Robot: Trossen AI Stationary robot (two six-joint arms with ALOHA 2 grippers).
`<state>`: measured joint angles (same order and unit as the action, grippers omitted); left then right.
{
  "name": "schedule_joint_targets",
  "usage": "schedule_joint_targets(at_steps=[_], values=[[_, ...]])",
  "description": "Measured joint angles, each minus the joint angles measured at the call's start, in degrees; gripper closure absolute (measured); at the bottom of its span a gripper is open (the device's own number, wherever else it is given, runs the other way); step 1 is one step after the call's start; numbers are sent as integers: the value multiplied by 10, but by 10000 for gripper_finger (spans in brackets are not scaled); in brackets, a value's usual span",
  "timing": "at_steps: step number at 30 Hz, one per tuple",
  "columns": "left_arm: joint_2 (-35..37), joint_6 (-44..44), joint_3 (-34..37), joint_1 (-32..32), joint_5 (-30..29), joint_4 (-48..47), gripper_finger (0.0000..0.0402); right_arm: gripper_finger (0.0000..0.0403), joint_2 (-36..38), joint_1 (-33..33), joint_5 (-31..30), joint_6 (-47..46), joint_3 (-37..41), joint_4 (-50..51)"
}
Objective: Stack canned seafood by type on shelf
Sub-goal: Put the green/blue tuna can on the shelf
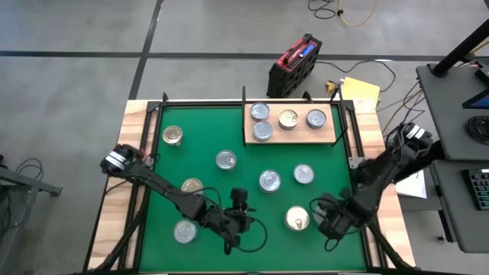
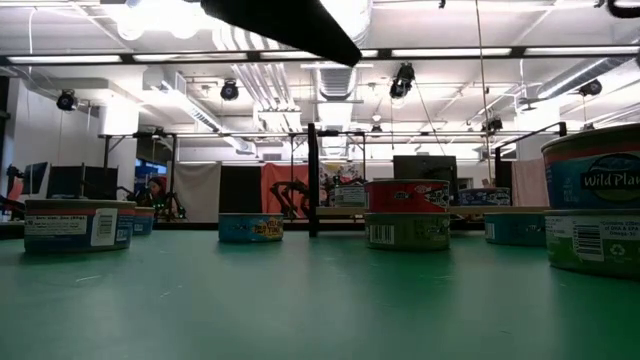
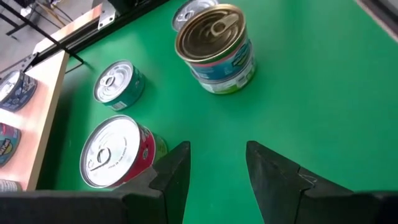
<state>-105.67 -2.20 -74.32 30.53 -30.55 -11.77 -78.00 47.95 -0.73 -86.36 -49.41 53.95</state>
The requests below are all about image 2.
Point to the green Bumble Bee tuna can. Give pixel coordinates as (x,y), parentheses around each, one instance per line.
(350,197)

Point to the black ceiling spotlight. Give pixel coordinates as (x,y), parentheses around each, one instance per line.
(591,87)
(229,90)
(402,82)
(492,124)
(66,100)

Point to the black background rack frame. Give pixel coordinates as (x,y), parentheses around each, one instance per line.
(140,135)

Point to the black partition panel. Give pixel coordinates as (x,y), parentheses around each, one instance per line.
(241,187)

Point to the black metal shelf frame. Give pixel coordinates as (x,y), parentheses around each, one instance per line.
(313,180)

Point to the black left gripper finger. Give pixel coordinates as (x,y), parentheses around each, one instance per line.
(290,25)

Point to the large green tuna can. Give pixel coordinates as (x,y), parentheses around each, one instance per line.
(595,245)

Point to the colourful poster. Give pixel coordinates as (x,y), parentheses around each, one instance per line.
(342,170)

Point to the black background robot arm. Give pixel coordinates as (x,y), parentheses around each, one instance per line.
(280,190)

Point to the wide black panel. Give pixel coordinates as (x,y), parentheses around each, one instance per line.
(425,167)

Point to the green table mat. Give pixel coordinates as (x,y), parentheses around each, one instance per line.
(320,310)

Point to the white curtain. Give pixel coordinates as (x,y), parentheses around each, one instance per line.
(200,185)

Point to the beige curtain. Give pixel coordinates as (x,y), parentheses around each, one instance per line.
(530,182)

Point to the white ceiling duct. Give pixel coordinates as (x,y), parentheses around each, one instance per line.
(337,82)

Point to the blue lit screen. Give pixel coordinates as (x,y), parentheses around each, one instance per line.
(147,167)

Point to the orange curtain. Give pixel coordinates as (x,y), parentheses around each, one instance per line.
(285,172)

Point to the blue red tuna can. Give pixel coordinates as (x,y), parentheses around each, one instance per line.
(75,227)
(145,222)

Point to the person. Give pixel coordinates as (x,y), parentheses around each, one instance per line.
(157,189)

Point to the tilted computer monitor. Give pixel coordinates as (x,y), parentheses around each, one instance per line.
(34,177)

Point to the blue Wild Planet can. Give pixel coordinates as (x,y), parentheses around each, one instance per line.
(595,180)

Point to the teal tuna can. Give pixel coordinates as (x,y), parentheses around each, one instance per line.
(515,230)

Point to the black table frame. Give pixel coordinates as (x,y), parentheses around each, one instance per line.
(190,226)

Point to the black monitor back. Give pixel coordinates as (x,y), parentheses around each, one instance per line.
(85,182)

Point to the background robot with green lights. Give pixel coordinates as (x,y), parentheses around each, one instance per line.
(172,207)

